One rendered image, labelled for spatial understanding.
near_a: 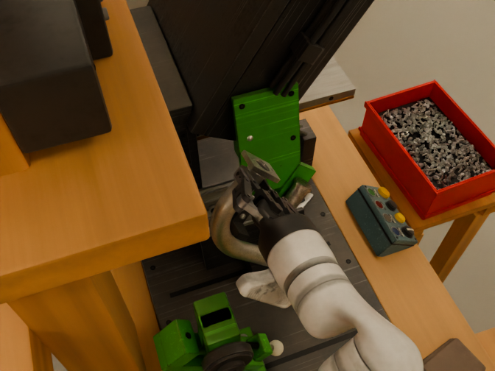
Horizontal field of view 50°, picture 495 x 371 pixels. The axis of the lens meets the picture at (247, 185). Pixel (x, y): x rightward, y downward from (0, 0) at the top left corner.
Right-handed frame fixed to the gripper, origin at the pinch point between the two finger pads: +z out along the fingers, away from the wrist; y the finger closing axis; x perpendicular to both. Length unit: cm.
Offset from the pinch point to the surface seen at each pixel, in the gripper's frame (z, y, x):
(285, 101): 16.0, -8.1, -9.3
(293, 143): 15.4, -15.5, -4.0
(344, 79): 29.8, -27.8, -17.5
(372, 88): 144, -152, -18
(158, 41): 39.3, 5.3, -0.9
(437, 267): 24, -103, 7
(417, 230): 15, -65, -2
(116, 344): -7.1, 5.5, 28.4
